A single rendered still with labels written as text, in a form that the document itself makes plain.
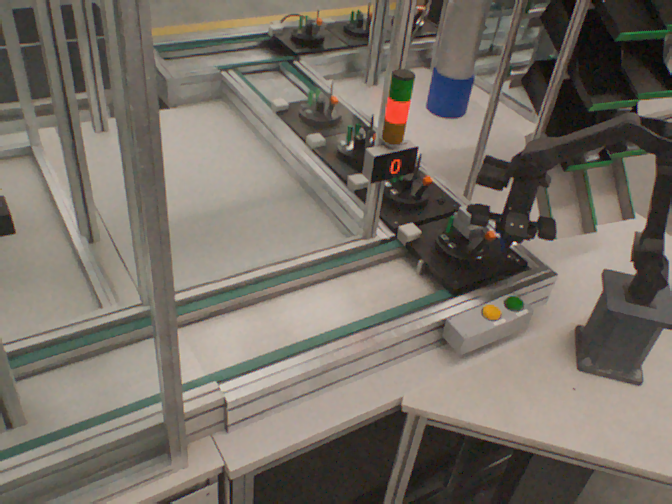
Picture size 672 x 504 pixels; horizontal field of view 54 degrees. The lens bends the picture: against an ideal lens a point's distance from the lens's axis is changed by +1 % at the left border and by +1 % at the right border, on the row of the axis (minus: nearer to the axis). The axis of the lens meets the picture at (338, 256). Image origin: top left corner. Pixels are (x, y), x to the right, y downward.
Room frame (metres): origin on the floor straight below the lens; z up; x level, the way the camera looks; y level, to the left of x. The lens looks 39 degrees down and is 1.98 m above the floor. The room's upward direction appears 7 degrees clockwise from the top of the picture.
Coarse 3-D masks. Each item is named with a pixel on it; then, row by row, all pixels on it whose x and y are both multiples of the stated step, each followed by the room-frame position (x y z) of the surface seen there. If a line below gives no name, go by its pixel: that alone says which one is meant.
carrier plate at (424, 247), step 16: (432, 224) 1.41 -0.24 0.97; (416, 240) 1.33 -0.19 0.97; (432, 240) 1.34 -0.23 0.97; (496, 240) 1.37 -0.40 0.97; (416, 256) 1.28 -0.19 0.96; (432, 256) 1.27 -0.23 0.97; (496, 256) 1.31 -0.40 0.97; (432, 272) 1.23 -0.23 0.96; (448, 272) 1.22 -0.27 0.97; (464, 272) 1.23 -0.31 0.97; (480, 272) 1.23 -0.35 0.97; (496, 272) 1.24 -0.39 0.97; (512, 272) 1.27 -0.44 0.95; (448, 288) 1.17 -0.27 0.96; (464, 288) 1.18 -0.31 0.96
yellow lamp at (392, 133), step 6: (384, 120) 1.31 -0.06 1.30; (384, 126) 1.30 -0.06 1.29; (390, 126) 1.29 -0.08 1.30; (396, 126) 1.29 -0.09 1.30; (402, 126) 1.29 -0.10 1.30; (384, 132) 1.30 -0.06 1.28; (390, 132) 1.29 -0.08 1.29; (396, 132) 1.29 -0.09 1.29; (402, 132) 1.30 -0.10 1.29; (384, 138) 1.30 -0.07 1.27; (390, 138) 1.29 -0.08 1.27; (396, 138) 1.29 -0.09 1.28; (402, 138) 1.30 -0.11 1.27
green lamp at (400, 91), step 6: (396, 78) 1.30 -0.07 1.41; (414, 78) 1.31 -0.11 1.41; (390, 84) 1.31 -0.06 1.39; (396, 84) 1.29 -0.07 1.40; (402, 84) 1.29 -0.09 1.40; (408, 84) 1.29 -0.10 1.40; (390, 90) 1.30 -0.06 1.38; (396, 90) 1.29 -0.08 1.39; (402, 90) 1.29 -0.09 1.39; (408, 90) 1.29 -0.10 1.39; (390, 96) 1.30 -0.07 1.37; (396, 96) 1.29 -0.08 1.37; (402, 96) 1.29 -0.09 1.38; (408, 96) 1.29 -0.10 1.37; (402, 102) 1.29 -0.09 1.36
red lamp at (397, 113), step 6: (390, 102) 1.30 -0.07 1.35; (396, 102) 1.29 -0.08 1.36; (408, 102) 1.30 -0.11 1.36; (390, 108) 1.29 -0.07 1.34; (396, 108) 1.29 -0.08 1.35; (402, 108) 1.29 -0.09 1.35; (408, 108) 1.30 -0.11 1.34; (390, 114) 1.29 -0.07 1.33; (396, 114) 1.29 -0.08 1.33; (402, 114) 1.29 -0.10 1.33; (408, 114) 1.31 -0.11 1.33; (390, 120) 1.29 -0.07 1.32; (396, 120) 1.29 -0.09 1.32; (402, 120) 1.29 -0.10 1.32
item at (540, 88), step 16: (544, 64) 1.61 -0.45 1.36; (528, 80) 1.59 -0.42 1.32; (544, 80) 1.54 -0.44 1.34; (528, 96) 1.58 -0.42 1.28; (544, 96) 1.52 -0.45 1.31; (560, 96) 1.61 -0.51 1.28; (576, 96) 1.60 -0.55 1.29; (560, 112) 1.56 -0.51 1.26; (576, 112) 1.57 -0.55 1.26; (592, 112) 1.54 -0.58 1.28; (560, 128) 1.51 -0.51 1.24; (576, 128) 1.52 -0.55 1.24; (608, 160) 1.44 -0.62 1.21
